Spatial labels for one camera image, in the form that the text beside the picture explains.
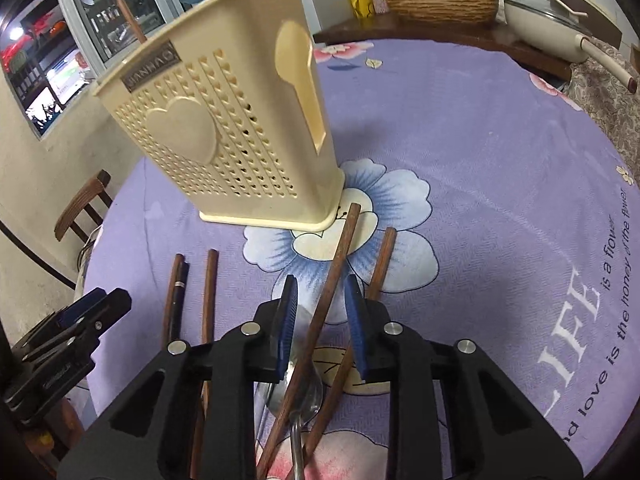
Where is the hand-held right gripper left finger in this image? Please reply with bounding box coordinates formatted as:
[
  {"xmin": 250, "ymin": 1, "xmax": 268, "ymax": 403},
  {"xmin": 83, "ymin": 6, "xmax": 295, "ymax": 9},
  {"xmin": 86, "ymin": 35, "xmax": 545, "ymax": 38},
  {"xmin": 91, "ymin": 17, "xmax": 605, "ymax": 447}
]
[{"xmin": 56, "ymin": 275, "xmax": 299, "ymax": 480}]

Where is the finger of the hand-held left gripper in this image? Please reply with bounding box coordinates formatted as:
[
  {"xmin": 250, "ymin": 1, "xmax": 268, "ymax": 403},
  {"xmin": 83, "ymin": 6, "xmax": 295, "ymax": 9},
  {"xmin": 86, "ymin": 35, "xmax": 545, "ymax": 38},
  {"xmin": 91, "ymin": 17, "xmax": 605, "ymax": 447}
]
[
  {"xmin": 62, "ymin": 288, "xmax": 132, "ymax": 347},
  {"xmin": 27, "ymin": 288, "xmax": 107, "ymax": 342}
]

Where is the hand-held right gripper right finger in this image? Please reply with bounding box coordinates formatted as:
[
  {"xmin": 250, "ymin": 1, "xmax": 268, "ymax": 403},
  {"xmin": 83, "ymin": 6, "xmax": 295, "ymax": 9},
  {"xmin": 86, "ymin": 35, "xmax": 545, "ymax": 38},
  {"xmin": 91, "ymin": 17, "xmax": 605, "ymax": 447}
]
[{"xmin": 344, "ymin": 274, "xmax": 585, "ymax": 480}]

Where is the brown wooden chopstick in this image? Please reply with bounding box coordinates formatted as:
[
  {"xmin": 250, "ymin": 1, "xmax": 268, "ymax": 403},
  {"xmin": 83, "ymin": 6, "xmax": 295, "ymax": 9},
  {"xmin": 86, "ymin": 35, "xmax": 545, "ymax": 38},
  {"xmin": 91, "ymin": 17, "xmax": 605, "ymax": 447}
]
[
  {"xmin": 255, "ymin": 202, "xmax": 362, "ymax": 480},
  {"xmin": 161, "ymin": 253, "xmax": 186, "ymax": 343},
  {"xmin": 190, "ymin": 248, "xmax": 220, "ymax": 480},
  {"xmin": 117, "ymin": 0, "xmax": 147, "ymax": 43},
  {"xmin": 302, "ymin": 226, "xmax": 398, "ymax": 461}
]

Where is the metal spoon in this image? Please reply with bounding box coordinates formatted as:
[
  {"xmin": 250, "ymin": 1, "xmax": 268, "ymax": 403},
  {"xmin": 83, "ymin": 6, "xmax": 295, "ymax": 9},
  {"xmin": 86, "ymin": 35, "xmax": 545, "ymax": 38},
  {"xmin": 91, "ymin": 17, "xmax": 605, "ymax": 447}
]
[{"xmin": 265, "ymin": 305, "xmax": 326, "ymax": 480}]

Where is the cream plastic utensil holder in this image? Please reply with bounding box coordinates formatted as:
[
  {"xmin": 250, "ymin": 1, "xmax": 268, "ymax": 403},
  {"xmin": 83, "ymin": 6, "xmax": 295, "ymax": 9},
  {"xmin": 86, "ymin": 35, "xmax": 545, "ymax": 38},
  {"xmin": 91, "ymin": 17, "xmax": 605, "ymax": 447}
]
[{"xmin": 94, "ymin": 0, "xmax": 347, "ymax": 235}]

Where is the wooden chair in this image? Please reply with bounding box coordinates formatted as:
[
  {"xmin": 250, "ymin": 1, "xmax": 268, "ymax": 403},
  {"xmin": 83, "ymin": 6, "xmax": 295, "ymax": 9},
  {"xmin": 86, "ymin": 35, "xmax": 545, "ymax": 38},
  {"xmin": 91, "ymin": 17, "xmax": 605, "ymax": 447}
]
[{"xmin": 54, "ymin": 170, "xmax": 113, "ymax": 243}]

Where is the purple floral tablecloth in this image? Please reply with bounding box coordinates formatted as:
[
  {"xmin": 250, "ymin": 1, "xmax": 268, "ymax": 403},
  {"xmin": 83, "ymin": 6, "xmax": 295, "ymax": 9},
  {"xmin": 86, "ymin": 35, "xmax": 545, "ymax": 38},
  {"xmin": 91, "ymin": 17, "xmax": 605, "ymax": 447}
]
[{"xmin": 75, "ymin": 37, "xmax": 633, "ymax": 480}]

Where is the glass window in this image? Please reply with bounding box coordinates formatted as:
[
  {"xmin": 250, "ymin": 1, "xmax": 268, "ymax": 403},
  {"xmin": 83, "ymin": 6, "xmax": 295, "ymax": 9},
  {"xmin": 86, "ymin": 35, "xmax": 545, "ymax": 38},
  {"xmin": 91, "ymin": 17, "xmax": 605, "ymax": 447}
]
[{"xmin": 0, "ymin": 0, "xmax": 186, "ymax": 136}]

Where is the woven basket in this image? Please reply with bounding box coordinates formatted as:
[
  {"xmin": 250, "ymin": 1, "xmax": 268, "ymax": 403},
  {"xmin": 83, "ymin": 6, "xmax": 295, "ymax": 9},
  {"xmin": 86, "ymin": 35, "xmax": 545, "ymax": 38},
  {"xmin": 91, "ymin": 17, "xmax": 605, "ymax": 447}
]
[{"xmin": 381, "ymin": 0, "xmax": 501, "ymax": 25}]

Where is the brown patterned cloth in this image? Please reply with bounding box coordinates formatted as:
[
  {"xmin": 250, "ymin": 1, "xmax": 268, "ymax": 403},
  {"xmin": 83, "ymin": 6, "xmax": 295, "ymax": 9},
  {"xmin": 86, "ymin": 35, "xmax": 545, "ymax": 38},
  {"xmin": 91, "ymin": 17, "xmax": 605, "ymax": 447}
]
[{"xmin": 565, "ymin": 40, "xmax": 640, "ymax": 186}]

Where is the cream frying pan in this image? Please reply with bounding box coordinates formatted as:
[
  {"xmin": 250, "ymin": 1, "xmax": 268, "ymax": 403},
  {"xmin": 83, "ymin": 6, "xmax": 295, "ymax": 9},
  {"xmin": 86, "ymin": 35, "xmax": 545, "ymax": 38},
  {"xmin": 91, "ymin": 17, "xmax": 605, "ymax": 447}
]
[{"xmin": 502, "ymin": 0, "xmax": 638, "ymax": 93}]

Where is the white spatula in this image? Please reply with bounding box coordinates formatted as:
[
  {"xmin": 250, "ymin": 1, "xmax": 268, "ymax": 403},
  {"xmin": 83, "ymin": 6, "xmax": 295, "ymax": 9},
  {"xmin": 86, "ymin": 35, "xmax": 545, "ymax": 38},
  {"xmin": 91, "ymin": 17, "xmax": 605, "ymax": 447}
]
[{"xmin": 540, "ymin": 0, "xmax": 589, "ymax": 17}]

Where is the cream and brown pot lid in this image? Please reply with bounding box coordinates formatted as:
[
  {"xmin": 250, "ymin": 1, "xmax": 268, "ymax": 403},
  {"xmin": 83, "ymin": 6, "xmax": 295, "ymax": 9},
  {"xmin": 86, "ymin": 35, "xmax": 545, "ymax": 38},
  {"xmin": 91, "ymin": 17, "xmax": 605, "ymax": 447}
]
[{"xmin": 549, "ymin": 0, "xmax": 624, "ymax": 47}]

